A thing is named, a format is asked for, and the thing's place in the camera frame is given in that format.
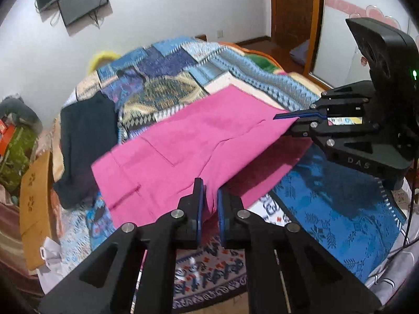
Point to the dark navy garment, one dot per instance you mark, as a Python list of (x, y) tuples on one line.
[(86, 144)]

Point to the patterned patchwork blanket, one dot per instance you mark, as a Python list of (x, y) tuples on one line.
[(229, 111)]

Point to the yellow pillow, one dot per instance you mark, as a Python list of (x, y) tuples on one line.
[(101, 57)]

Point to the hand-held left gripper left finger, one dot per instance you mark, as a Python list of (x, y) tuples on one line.
[(198, 202)]

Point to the grey cloth bundle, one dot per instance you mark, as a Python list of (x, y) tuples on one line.
[(19, 109)]

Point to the white cabinet with pink decals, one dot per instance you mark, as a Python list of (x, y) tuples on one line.
[(366, 23)]

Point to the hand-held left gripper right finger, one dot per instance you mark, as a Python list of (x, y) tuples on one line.
[(223, 212)]

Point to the orange paw-print cloth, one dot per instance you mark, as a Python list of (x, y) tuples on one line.
[(34, 216)]

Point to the wooden door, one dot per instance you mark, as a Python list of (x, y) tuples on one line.
[(294, 9)]

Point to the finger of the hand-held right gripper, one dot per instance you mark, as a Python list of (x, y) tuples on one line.
[(304, 127), (304, 114)]

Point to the green patterned cloth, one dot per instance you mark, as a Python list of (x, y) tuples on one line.
[(16, 157)]

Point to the purple folded cloth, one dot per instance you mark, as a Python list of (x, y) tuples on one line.
[(301, 52)]

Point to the pink pants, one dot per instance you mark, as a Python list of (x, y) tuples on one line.
[(183, 150)]

